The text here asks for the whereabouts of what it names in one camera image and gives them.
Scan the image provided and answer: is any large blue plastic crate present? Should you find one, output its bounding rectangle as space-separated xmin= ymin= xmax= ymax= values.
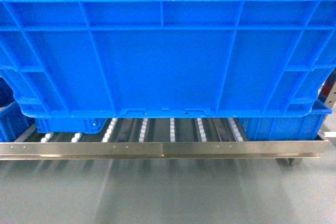
xmin=1 ymin=0 xmax=335 ymax=119

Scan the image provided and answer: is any steel roller shelf rack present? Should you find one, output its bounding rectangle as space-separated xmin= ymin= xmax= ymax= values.
xmin=1 ymin=118 xmax=329 ymax=166

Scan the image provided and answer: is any blue crate middle on shelf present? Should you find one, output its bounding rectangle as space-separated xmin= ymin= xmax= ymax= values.
xmin=35 ymin=118 xmax=107 ymax=134

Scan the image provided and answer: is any blue crate on shelf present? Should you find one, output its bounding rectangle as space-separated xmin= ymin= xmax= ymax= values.
xmin=35 ymin=118 xmax=107 ymax=134
xmin=239 ymin=100 xmax=332 ymax=141

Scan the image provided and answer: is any blue crate right on shelf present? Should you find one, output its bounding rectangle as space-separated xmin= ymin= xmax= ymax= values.
xmin=239 ymin=100 xmax=332 ymax=141

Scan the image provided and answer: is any blue crate far left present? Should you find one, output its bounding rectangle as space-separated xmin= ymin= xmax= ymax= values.
xmin=1 ymin=77 xmax=35 ymax=143

